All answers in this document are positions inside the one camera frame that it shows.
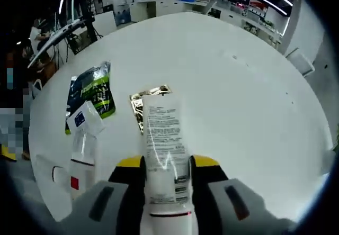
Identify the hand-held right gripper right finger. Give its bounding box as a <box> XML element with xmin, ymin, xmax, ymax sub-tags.
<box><xmin>190</xmin><ymin>154</ymin><xmax>290</xmax><ymax>235</ymax></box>

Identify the small white skincare pump bottle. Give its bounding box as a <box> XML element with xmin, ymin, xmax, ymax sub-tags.
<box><xmin>69</xmin><ymin>129</ymin><xmax>97</xmax><ymax>202</ymax></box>

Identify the gold foil skincare sachet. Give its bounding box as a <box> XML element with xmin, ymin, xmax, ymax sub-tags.
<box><xmin>129</xmin><ymin>83</ymin><xmax>173</xmax><ymax>135</ymax></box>

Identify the black tripod stand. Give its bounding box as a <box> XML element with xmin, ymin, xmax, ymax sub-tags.
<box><xmin>66</xmin><ymin>14</ymin><xmax>103</xmax><ymax>53</ymax></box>

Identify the white skincare tube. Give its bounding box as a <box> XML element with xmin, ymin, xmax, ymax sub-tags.
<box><xmin>139</xmin><ymin>97</ymin><xmax>198</xmax><ymax>235</ymax></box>

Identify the white office counter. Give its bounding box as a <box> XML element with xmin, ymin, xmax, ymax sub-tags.
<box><xmin>131</xmin><ymin>0</ymin><xmax>214</xmax><ymax>23</ymax></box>

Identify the green black skincare sachet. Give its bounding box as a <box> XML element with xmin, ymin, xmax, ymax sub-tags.
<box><xmin>65</xmin><ymin>61</ymin><xmax>117</xmax><ymax>135</ymax></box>

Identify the clear skincare sample sachet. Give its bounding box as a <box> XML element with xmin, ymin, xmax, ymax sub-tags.
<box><xmin>66</xmin><ymin>100</ymin><xmax>107</xmax><ymax>138</ymax></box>

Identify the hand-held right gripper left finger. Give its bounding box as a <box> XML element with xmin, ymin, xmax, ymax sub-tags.
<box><xmin>63</xmin><ymin>155</ymin><xmax>147</xmax><ymax>235</ymax></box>

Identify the open laptop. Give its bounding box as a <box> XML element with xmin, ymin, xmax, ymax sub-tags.
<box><xmin>27</xmin><ymin>19</ymin><xmax>82</xmax><ymax>69</ymax></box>

